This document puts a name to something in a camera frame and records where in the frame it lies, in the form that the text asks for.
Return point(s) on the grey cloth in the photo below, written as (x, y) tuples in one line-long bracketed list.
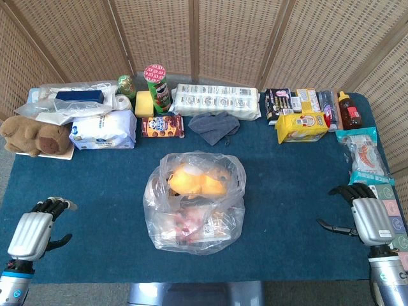
[(213, 127)]

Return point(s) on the dark toothbrush pack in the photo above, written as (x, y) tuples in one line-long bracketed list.
[(329, 108)]

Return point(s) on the brown capybara plush toy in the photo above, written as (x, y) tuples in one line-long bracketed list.
[(32, 135)]

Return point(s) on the clear bag with white items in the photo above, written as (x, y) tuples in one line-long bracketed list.
[(73, 110)]

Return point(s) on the wicker folding screen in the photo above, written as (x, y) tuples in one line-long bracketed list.
[(236, 38)]

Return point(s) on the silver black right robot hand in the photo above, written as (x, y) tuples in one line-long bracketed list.
[(373, 220)]

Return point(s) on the white yellow box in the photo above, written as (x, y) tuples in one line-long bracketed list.
[(308, 100)]

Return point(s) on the yellow sponge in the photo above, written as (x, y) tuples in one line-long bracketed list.
[(144, 104)]

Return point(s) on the white tissue pack blue logo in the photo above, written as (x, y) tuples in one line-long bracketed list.
[(102, 130)]

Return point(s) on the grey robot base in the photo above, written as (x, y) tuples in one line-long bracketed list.
[(194, 294)]

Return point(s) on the yellow orange plush toy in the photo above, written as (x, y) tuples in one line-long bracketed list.
[(197, 183)]

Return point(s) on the yellow cracker pack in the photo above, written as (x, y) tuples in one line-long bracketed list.
[(301, 127)]

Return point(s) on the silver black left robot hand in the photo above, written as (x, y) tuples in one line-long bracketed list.
[(30, 232)]

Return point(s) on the white board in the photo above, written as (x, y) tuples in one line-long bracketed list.
[(63, 156)]

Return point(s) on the green Pringles can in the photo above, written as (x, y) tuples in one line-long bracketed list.
[(159, 95)]

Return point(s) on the long white paper roll pack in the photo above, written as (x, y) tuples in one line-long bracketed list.
[(216, 100)]

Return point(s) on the multicolour tissue pack strip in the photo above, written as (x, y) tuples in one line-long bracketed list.
[(396, 220)]

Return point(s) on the black snack pack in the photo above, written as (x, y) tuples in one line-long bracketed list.
[(277, 105)]

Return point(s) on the blue carpet table cover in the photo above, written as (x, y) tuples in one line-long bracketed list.
[(105, 197)]

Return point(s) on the clear plastic shopping bag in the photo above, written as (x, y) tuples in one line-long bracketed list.
[(197, 229)]

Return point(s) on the white tape roll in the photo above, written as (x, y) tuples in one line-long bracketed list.
[(122, 102)]

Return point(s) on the teal white snack packet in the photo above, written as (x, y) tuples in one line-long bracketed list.
[(366, 156)]

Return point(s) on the dark blue box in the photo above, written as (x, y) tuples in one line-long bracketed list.
[(79, 96)]

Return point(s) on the brown Hello Panda box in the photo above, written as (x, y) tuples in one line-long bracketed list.
[(162, 126)]

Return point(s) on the brown honey bottle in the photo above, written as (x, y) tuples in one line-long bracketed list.
[(350, 113)]

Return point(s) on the green egg-shaped container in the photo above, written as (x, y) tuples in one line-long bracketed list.
[(127, 86)]

